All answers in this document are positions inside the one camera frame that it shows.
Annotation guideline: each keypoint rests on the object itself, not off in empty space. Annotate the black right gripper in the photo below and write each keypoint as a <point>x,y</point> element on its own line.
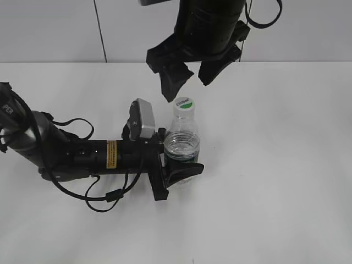
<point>170,56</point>

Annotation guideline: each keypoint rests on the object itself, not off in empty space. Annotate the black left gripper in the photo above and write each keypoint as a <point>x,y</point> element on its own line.
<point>144,156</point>

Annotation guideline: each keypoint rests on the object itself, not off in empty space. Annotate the clear plastic water bottle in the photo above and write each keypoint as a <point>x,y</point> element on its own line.
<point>181,145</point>

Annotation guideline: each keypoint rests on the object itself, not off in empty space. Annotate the white green bottle cap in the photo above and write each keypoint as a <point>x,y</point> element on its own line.
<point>184,107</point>

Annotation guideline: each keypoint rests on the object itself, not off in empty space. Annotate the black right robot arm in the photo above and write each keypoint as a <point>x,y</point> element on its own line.
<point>205,32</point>

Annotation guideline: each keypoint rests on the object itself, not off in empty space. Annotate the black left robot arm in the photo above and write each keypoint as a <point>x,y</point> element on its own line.
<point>62,156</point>

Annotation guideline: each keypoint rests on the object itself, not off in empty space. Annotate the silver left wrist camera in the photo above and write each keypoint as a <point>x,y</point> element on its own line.
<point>141,122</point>

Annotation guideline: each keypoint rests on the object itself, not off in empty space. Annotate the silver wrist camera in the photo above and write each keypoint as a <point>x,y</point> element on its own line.
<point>150,2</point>
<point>141,122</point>

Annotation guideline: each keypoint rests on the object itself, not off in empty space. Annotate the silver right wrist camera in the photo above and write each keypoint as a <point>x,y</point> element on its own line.
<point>150,2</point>

